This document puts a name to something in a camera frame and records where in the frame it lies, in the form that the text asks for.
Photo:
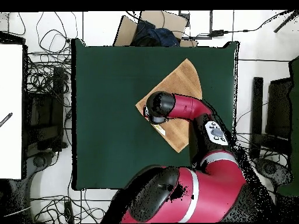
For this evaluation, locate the tan terry towel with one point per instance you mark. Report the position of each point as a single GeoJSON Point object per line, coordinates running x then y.
{"type": "Point", "coordinates": [179, 79]}

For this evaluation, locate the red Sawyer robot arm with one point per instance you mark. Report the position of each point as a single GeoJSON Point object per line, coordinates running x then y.
{"type": "Point", "coordinates": [191, 107]}

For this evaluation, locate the dark green table cloth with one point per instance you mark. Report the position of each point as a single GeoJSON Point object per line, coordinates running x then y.
{"type": "Point", "coordinates": [105, 93]}

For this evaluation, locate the dark blue clothing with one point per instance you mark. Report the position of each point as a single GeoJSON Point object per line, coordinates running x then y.
{"type": "Point", "coordinates": [158, 35]}

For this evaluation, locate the brown cardboard box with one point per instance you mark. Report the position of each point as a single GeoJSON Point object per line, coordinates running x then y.
{"type": "Point", "coordinates": [126, 32]}

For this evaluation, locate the black office chair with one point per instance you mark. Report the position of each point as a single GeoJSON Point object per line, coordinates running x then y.
{"type": "Point", "coordinates": [278, 105]}
{"type": "Point", "coordinates": [46, 112]}

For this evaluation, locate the black power adapter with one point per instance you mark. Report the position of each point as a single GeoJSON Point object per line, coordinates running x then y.
{"type": "Point", "coordinates": [217, 33]}

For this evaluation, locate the white board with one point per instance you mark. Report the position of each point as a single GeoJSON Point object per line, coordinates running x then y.
{"type": "Point", "coordinates": [10, 105]}

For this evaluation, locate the black striped rod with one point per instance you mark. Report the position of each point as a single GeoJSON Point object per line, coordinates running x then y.
{"type": "Point", "coordinates": [6, 119]}

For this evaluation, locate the black tripod leg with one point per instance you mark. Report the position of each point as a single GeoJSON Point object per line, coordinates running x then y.
{"type": "Point", "coordinates": [286, 22]}

